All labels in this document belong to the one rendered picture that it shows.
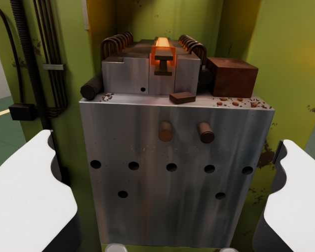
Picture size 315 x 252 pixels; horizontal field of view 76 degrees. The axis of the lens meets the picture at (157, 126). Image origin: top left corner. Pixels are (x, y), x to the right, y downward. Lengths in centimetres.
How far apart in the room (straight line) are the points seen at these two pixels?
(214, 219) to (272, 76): 42
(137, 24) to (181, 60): 50
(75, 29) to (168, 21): 42
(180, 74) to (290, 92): 37
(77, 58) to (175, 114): 33
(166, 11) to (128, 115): 58
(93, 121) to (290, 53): 52
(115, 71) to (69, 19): 22
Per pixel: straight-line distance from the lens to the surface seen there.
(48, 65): 63
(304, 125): 77
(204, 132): 38
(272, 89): 67
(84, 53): 60
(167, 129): 37
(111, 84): 45
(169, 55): 32
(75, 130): 70
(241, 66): 47
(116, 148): 45
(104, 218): 61
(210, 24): 92
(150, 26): 90
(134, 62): 43
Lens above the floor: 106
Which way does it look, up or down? 28 degrees down
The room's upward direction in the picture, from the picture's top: 2 degrees clockwise
